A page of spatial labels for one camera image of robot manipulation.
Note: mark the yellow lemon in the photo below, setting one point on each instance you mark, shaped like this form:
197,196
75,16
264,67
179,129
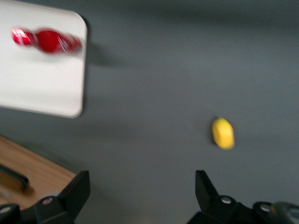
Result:
223,134

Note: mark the wooden drawer cabinet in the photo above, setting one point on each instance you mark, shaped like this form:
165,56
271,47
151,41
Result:
35,172

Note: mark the beige rectangular tray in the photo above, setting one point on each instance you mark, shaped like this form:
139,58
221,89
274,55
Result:
46,81

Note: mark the red coke bottle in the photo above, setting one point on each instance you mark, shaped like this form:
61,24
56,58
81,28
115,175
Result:
49,42

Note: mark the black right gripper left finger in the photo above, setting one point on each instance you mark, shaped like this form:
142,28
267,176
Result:
72,198

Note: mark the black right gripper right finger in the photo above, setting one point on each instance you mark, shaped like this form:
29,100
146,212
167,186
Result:
210,203

